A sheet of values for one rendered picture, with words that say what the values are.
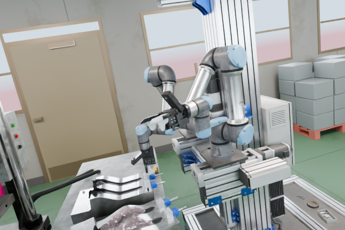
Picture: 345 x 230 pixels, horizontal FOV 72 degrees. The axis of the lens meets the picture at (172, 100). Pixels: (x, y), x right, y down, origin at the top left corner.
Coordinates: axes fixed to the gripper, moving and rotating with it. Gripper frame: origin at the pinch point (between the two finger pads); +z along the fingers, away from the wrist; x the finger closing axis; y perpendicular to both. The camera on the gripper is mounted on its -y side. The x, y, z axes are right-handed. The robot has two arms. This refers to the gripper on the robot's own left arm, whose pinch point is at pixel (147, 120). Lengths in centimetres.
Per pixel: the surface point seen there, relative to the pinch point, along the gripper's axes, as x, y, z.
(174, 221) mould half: 20, 58, -12
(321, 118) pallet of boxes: 70, 107, -337
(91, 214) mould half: 66, 54, 16
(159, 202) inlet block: 34, 53, -14
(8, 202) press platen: 87, 32, 51
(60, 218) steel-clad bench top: 85, 54, 30
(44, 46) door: 292, -99, -38
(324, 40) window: 94, -6, -477
